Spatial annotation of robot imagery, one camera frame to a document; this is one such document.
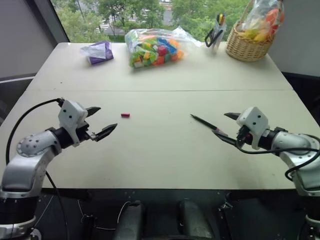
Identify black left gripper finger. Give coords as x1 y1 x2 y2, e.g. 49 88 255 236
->
95 122 119 143
85 106 102 117

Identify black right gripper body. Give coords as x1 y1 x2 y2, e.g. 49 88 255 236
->
235 124 254 149

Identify bag of colourful blocks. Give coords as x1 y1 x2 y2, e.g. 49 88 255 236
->
124 25 204 73

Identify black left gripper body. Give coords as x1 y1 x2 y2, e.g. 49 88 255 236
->
75 121 98 143

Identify purple tissue pack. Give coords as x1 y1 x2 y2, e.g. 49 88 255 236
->
79 40 115 67

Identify black hanging cable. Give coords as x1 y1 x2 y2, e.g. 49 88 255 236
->
44 169 70 240

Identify black handled scissors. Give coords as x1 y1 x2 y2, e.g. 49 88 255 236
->
204 28 224 48

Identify markers in cup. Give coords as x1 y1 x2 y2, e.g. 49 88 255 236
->
215 12 226 26

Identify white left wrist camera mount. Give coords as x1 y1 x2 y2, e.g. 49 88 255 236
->
57 99 89 147

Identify dark rounded shape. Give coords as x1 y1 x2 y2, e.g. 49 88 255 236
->
112 201 146 240
178 198 216 240

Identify plastic bag of colourful items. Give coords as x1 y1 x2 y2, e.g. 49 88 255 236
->
240 0 286 42

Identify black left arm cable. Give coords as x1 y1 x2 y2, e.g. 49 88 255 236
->
5 98 66 166

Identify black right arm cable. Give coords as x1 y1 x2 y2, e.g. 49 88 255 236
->
235 139 320 181

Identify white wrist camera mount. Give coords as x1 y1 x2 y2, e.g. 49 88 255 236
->
57 99 89 147
236 106 270 150

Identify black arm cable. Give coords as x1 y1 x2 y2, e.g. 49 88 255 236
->
5 98 66 166
235 139 320 181

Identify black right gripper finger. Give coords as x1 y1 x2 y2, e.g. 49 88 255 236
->
212 129 238 147
223 112 242 122

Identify thin white wire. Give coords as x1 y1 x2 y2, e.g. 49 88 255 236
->
94 200 132 231

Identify black pen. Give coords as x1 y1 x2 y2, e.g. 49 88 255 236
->
190 113 223 133

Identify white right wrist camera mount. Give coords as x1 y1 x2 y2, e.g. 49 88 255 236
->
236 106 270 150

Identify cup with scissors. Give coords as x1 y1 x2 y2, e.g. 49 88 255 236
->
209 19 228 54

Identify wicker basket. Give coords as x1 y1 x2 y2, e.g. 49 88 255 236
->
225 0 276 63

